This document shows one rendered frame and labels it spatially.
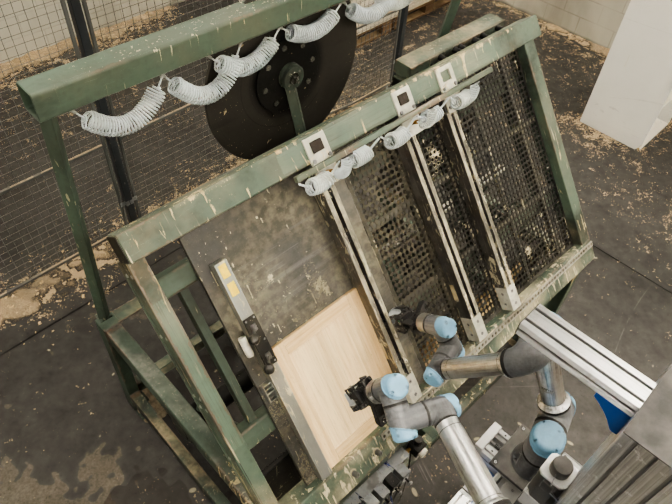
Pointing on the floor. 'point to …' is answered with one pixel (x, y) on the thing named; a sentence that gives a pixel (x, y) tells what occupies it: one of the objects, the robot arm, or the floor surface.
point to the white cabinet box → (635, 77)
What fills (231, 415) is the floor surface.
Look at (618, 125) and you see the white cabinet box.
